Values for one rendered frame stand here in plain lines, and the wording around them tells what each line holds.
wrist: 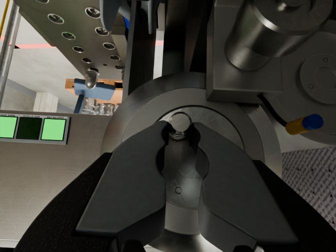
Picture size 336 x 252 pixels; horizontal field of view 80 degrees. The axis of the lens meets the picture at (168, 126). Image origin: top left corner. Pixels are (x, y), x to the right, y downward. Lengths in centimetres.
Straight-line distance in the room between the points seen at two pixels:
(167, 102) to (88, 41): 31
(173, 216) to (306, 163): 23
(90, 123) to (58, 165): 12
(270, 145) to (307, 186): 17
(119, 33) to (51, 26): 12
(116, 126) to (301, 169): 28
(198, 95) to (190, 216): 9
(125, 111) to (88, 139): 37
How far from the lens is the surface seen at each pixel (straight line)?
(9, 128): 63
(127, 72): 20
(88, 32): 43
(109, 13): 22
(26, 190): 60
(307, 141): 21
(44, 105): 447
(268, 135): 19
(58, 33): 45
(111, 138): 17
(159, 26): 53
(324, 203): 33
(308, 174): 35
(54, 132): 56
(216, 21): 17
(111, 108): 390
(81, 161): 54
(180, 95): 17
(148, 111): 17
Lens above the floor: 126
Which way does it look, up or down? 11 degrees down
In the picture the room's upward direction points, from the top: 177 degrees counter-clockwise
